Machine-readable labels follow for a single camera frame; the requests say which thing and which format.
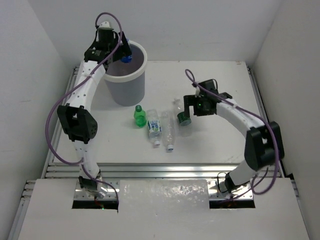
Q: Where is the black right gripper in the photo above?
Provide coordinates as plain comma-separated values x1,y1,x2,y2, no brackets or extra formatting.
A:
183,94,214,118

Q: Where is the clear bottle dark blue label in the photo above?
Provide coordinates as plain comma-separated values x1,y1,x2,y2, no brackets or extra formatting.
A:
121,38,132,63

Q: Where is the clear bottle dark green label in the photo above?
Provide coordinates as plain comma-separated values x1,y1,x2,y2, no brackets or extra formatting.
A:
173,98,192,137

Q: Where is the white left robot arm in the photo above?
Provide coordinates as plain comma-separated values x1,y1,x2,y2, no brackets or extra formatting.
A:
57,27,132,199

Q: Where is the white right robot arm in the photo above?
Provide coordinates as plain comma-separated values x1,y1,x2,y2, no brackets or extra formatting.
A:
183,79,285,194

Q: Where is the grey bin with white rim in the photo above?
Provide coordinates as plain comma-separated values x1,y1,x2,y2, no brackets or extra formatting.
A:
103,40,148,107

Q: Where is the clear unlabelled bottle blue cap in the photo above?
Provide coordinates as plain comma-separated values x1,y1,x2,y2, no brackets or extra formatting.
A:
160,110,176,152

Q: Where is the clear bottle green white label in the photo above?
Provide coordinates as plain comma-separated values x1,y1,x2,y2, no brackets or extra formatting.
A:
146,109,162,148

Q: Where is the green plastic bottle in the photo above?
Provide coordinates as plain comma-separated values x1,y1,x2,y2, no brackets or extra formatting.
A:
133,105,147,128

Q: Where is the white front cover panel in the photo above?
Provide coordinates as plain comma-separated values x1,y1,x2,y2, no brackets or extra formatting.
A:
119,179,210,213

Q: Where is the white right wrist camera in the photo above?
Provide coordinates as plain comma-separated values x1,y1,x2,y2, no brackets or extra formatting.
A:
195,86,202,98

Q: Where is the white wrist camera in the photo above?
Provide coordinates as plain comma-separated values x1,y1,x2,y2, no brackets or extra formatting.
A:
98,21,112,29
195,86,202,98

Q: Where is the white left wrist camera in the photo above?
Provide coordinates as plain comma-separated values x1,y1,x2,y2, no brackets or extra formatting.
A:
98,21,112,29

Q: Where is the aluminium left side rail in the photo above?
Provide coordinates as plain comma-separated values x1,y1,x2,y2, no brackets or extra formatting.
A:
8,66,79,240

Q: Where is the aluminium front rail frame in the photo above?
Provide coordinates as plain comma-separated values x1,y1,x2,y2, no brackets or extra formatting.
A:
19,162,298,208

